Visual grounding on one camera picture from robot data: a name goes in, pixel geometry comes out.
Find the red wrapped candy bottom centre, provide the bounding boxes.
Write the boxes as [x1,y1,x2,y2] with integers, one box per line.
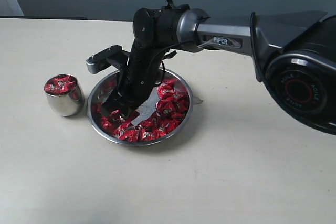
[139,129,156,142]

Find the stainless steel bowl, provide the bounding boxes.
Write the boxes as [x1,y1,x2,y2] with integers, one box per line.
[87,69,193,146]

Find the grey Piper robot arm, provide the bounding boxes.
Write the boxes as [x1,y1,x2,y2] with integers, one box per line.
[102,8,335,134]

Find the stainless steel cup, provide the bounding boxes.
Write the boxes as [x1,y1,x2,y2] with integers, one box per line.
[44,74,85,117]

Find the red candy atop cup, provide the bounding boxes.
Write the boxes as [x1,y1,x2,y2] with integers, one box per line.
[44,74,77,96]

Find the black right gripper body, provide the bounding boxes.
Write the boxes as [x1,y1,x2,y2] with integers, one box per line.
[112,42,164,106]

